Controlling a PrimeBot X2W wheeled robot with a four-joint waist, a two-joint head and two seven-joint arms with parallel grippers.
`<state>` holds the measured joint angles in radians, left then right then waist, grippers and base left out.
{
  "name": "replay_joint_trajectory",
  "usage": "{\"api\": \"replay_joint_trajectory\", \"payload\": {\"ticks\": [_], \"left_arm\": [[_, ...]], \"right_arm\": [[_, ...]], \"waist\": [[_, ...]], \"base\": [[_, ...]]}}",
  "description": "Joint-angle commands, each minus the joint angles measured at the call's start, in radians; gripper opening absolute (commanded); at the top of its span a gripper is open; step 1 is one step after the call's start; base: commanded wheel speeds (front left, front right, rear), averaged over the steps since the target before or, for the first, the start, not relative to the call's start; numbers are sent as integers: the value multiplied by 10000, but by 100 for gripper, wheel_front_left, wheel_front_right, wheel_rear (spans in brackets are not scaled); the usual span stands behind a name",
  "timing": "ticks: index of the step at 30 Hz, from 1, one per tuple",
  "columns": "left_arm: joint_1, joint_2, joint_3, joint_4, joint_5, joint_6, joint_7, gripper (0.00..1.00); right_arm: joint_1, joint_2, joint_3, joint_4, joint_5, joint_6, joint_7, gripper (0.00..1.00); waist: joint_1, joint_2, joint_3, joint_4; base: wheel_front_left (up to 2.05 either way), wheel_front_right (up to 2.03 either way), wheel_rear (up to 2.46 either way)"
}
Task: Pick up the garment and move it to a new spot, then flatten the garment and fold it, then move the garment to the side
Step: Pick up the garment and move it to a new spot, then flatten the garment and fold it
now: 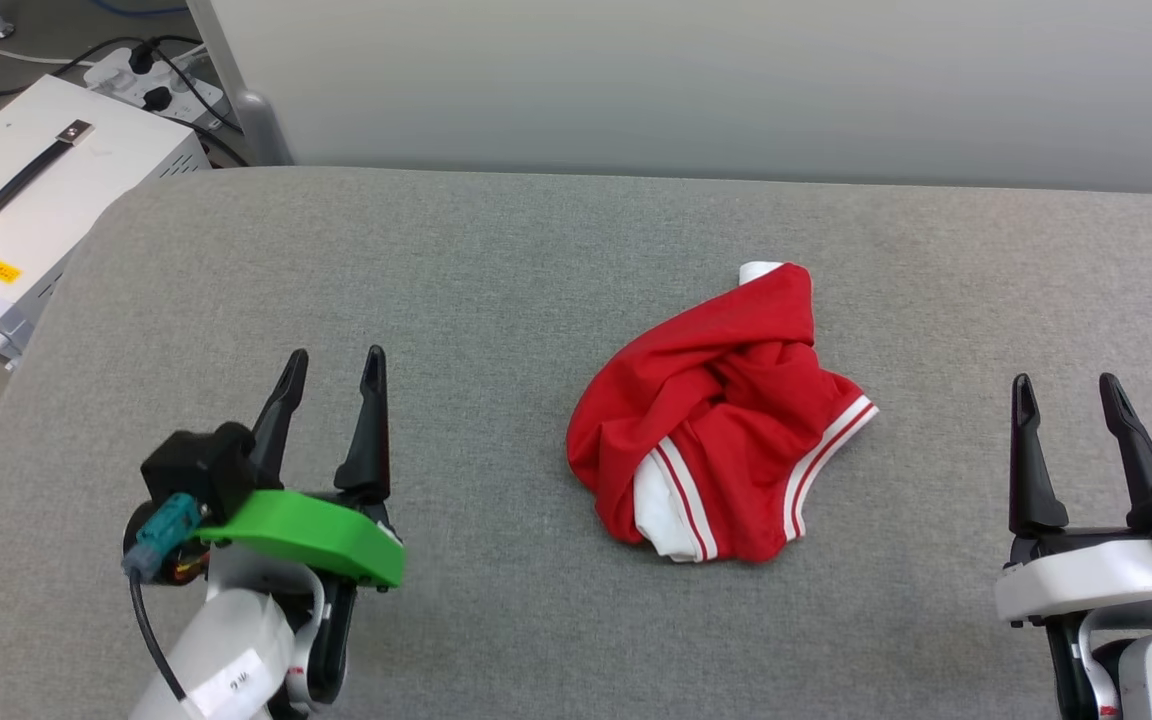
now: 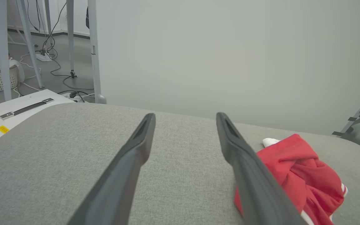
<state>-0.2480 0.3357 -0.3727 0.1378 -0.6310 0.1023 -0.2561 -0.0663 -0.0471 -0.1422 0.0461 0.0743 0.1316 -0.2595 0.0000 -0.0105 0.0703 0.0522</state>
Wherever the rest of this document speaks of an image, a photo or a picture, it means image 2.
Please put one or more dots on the white metal table frame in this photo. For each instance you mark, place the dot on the white metal table frame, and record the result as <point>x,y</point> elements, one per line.
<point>2,47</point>

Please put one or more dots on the white power strip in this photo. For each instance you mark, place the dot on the white power strip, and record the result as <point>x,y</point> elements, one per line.
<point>78,98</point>
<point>44,57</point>

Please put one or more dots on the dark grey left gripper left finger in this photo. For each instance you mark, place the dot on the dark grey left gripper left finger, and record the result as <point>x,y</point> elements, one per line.
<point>120,181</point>

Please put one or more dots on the thin grey stand pole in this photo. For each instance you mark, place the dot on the thin grey stand pole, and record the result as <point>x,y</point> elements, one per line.
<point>71,37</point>

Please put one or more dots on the red garment with white trim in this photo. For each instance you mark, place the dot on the red garment with white trim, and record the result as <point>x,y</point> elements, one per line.
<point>305,175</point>

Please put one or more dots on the white partition panel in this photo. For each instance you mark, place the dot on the white partition panel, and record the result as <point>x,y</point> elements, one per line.
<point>230,62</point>

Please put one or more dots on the grey fabric sofa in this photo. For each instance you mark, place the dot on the grey fabric sofa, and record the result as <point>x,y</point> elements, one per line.
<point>183,175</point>

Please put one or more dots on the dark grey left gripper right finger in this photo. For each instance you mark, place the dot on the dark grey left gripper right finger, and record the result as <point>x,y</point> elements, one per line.
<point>255,187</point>

